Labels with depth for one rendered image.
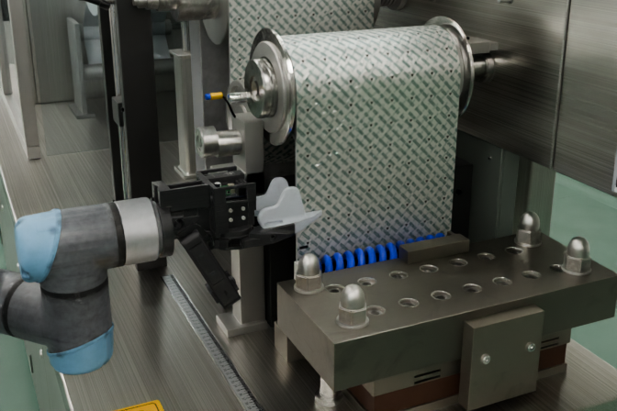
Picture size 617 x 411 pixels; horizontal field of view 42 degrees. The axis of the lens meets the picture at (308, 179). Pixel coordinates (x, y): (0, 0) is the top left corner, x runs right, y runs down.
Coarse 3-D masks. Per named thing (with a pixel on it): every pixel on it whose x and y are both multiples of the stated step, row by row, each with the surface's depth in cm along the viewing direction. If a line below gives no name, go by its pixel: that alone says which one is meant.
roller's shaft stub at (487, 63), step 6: (474, 54) 114; (480, 54) 113; (486, 54) 112; (474, 60) 112; (480, 60) 112; (486, 60) 112; (492, 60) 112; (474, 66) 112; (480, 66) 112; (486, 66) 112; (492, 66) 112; (480, 72) 113; (486, 72) 112; (492, 72) 113; (474, 78) 113; (480, 78) 114; (486, 78) 113
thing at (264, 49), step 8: (448, 32) 108; (256, 48) 102; (264, 48) 100; (272, 48) 98; (456, 48) 106; (256, 56) 103; (264, 56) 100; (272, 56) 98; (272, 64) 98; (280, 64) 96; (280, 72) 96; (280, 80) 97; (280, 88) 97; (280, 96) 97; (280, 104) 98; (280, 112) 98; (264, 120) 103; (272, 120) 101; (280, 120) 98; (264, 128) 104; (272, 128) 101
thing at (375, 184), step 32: (352, 128) 101; (384, 128) 103; (416, 128) 105; (448, 128) 107; (320, 160) 100; (352, 160) 102; (384, 160) 104; (416, 160) 107; (448, 160) 109; (320, 192) 102; (352, 192) 104; (384, 192) 106; (416, 192) 108; (448, 192) 110; (320, 224) 103; (352, 224) 105; (384, 224) 108; (416, 224) 110; (448, 224) 112; (320, 256) 105
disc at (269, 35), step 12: (264, 36) 100; (276, 36) 97; (252, 48) 105; (276, 48) 97; (288, 60) 95; (288, 72) 95; (288, 84) 95; (288, 96) 96; (288, 108) 96; (288, 120) 97; (264, 132) 105; (276, 132) 101; (288, 132) 98; (276, 144) 102
